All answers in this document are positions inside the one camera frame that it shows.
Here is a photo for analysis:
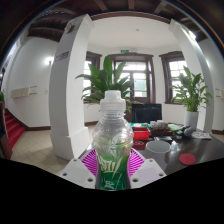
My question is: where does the dark wooden glazed door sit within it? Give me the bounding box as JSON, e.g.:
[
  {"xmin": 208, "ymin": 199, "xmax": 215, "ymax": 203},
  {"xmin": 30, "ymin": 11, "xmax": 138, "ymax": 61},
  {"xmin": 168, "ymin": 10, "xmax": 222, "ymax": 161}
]
[{"xmin": 109, "ymin": 53, "xmax": 157, "ymax": 105}]

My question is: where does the dark-framed window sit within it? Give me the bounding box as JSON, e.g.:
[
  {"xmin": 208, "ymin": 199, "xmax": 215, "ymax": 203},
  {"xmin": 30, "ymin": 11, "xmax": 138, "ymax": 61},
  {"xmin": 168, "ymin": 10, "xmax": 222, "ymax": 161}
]
[
  {"xmin": 159, "ymin": 50, "xmax": 188, "ymax": 105},
  {"xmin": 83, "ymin": 51, "xmax": 103, "ymax": 104}
]

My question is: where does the leafy plant in white pot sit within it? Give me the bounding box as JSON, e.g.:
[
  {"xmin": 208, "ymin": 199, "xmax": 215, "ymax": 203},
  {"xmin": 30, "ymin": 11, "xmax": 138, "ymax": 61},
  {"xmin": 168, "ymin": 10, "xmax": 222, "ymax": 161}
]
[
  {"xmin": 75, "ymin": 55, "xmax": 141, "ymax": 113},
  {"xmin": 169, "ymin": 65, "xmax": 213, "ymax": 132}
]

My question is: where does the grey rounded object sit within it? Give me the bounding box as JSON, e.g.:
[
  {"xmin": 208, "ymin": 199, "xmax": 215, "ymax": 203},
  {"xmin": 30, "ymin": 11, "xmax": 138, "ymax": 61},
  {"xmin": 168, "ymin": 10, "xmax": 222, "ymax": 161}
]
[{"xmin": 182, "ymin": 125, "xmax": 196, "ymax": 138}]

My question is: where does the white wall radiator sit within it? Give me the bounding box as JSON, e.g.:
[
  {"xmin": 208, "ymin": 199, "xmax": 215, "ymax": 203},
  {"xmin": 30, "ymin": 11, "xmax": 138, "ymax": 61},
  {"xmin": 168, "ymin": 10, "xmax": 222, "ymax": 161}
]
[
  {"xmin": 10, "ymin": 85, "xmax": 38, "ymax": 99},
  {"xmin": 214, "ymin": 87, "xmax": 224, "ymax": 100}
]

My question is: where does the purple column sign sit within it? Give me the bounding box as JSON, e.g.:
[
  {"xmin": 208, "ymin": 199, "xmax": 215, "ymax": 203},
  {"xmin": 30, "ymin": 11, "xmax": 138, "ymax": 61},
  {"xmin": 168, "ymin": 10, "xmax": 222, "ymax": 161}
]
[{"xmin": 54, "ymin": 50, "xmax": 71, "ymax": 63}]

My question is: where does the white wall lamp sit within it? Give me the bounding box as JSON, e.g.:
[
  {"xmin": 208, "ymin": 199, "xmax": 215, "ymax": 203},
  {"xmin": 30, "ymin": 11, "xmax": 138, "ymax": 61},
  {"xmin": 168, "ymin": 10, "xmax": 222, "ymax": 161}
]
[{"xmin": 187, "ymin": 30, "xmax": 198, "ymax": 40}]

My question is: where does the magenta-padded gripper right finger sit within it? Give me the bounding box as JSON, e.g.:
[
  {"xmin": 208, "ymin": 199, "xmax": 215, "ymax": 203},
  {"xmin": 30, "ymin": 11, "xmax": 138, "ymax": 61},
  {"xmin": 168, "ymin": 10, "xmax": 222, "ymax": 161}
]
[{"xmin": 127, "ymin": 148, "xmax": 167, "ymax": 190}]

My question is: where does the red plastic basket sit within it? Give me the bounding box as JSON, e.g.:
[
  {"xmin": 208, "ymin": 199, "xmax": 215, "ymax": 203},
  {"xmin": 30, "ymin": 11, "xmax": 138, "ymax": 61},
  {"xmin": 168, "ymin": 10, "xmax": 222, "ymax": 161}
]
[{"xmin": 132, "ymin": 126, "xmax": 152, "ymax": 141}]

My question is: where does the printed magazine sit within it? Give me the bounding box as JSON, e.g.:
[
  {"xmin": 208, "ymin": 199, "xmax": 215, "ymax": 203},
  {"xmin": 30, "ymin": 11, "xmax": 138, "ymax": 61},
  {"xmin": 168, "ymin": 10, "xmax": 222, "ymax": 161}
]
[{"xmin": 190, "ymin": 130, "xmax": 213, "ymax": 141}]

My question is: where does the red carpeted staircase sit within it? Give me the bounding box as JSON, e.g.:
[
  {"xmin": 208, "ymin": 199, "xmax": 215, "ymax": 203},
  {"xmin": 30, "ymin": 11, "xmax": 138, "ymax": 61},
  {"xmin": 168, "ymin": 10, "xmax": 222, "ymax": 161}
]
[{"xmin": 3, "ymin": 109, "xmax": 26, "ymax": 149}]

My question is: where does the clear green-labelled drink bottle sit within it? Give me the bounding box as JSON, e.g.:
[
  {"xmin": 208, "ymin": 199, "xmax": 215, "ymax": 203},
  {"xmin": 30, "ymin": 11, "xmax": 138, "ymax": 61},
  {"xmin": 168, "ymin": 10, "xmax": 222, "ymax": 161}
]
[{"xmin": 92, "ymin": 89, "xmax": 135, "ymax": 192}]

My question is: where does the white cup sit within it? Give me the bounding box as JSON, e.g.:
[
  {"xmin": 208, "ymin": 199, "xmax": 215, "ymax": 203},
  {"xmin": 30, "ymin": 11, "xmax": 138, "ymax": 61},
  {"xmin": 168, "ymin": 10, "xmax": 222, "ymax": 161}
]
[{"xmin": 143, "ymin": 139, "xmax": 172, "ymax": 172}]

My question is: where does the flat round red coaster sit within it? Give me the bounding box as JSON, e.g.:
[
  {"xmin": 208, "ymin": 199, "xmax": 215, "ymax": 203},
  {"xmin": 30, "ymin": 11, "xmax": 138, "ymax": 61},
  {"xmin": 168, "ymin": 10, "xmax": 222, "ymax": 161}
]
[{"xmin": 178, "ymin": 152, "xmax": 197, "ymax": 167}]

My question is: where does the green box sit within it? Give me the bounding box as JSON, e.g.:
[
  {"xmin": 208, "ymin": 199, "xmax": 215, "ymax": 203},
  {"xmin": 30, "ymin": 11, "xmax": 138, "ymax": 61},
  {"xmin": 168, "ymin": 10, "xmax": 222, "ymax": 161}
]
[{"xmin": 129, "ymin": 122, "xmax": 149, "ymax": 130}]

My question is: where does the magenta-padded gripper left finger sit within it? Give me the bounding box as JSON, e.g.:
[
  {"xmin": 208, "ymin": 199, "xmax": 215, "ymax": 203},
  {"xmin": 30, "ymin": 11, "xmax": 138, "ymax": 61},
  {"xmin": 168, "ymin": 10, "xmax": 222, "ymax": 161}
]
[{"xmin": 59, "ymin": 148, "xmax": 100, "ymax": 190}]

